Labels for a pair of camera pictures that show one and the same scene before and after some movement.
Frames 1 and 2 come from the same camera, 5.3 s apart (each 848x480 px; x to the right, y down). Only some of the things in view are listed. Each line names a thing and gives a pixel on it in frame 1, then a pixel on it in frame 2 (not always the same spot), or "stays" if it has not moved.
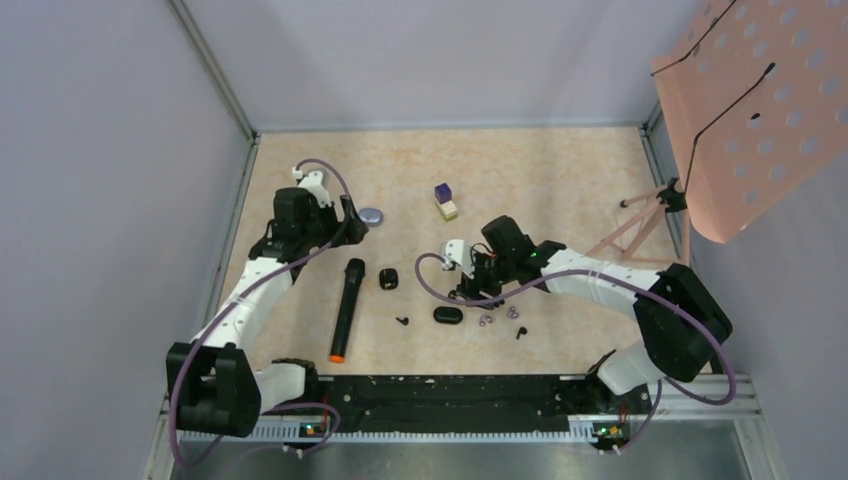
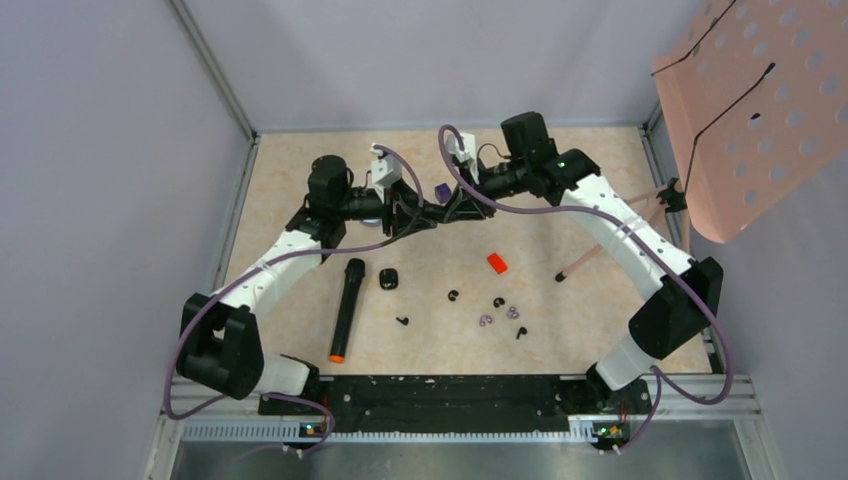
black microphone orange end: (354, 273) stays
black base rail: (468, 404) stays
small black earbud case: (389, 279) stays
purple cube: (443, 199) stays
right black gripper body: (490, 275) → (484, 209)
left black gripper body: (325, 229) → (392, 218)
